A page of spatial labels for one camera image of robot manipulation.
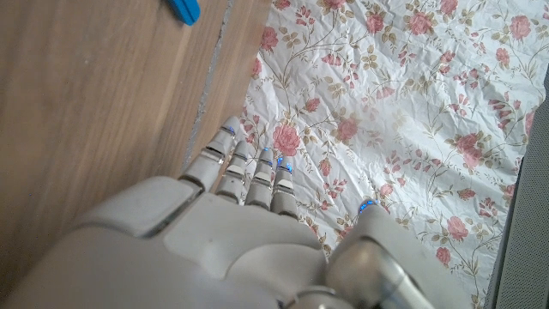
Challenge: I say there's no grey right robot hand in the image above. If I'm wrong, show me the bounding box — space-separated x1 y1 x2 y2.
0 115 473 309

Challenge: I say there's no floral backdrop cloth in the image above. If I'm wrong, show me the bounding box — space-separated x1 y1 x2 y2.
238 0 549 309

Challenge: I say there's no blue black clip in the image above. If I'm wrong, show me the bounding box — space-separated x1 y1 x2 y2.
165 0 202 27

